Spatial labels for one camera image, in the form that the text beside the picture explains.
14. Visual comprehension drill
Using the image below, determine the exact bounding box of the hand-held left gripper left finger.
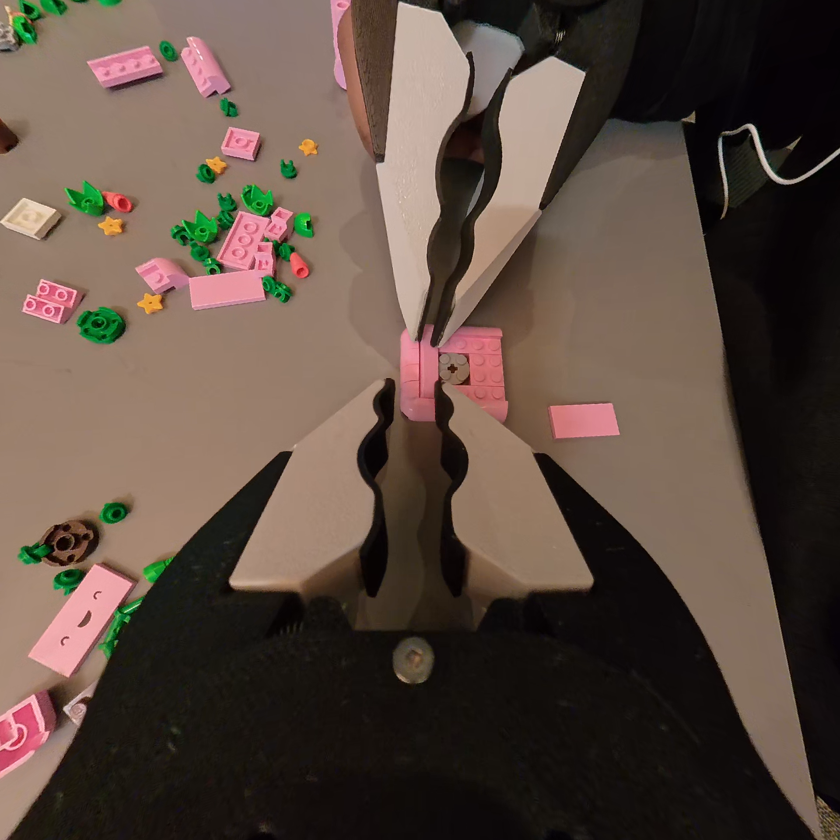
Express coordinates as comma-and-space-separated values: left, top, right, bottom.
228, 377, 398, 599

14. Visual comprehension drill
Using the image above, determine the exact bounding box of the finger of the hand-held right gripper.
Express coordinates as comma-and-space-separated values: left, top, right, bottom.
428, 54, 588, 349
376, 0, 476, 342

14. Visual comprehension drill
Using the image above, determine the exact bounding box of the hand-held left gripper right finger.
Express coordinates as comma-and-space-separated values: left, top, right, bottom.
434, 381, 595, 602

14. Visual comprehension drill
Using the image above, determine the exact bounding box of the pink rectangular tile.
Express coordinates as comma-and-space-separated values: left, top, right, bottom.
549, 403, 621, 439
189, 269, 267, 310

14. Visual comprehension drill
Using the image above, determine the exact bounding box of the pink square brick base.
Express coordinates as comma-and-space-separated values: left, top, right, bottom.
400, 325, 509, 422

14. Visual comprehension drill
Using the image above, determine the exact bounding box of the person's right forearm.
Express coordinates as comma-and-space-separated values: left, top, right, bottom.
617, 0, 840, 126

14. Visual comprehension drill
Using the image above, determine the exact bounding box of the person's right hand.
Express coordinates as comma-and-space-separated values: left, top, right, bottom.
340, 64, 490, 165

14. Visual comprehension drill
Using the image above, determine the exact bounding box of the pink and brown brick figure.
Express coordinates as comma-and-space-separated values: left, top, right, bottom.
330, 0, 354, 91

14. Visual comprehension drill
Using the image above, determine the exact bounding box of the pink square jumper plate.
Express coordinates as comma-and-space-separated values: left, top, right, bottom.
221, 126, 263, 161

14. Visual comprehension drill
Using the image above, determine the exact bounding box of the pink plate with holes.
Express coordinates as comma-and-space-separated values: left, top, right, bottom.
217, 211, 270, 272

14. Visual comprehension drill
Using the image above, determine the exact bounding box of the green octagonal web piece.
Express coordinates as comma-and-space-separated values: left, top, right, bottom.
98, 597, 143, 661

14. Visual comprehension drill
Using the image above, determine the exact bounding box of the pink half cylinder brick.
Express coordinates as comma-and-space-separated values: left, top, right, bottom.
180, 36, 232, 98

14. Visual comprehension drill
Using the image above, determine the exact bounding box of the dark brown round plate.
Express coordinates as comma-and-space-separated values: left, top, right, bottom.
39, 520, 101, 567

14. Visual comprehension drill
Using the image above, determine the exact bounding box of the pink face tile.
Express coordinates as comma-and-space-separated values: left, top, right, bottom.
28, 564, 138, 677

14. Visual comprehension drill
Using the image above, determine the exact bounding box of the person's black clothing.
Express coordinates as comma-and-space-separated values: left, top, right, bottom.
682, 118, 840, 805

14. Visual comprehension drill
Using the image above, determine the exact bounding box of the green round studded plate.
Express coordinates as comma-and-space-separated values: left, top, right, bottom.
77, 306, 126, 345

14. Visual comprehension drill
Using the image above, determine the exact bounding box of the pink curved brick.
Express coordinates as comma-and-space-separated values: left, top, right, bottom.
136, 257, 190, 295

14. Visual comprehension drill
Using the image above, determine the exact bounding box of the green spiky leaf element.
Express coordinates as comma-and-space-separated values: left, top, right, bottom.
64, 180, 106, 218

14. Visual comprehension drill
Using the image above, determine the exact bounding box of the pink stepped studded plate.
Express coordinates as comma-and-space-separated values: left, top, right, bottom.
21, 279, 84, 325

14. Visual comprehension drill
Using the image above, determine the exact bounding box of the pink corner panel brick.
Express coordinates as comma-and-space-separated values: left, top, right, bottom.
0, 690, 59, 779

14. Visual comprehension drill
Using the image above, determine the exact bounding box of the white square plate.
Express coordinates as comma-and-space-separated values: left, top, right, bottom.
0, 198, 62, 241

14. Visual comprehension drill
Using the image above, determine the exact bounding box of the white cable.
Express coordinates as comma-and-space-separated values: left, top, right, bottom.
718, 123, 840, 219

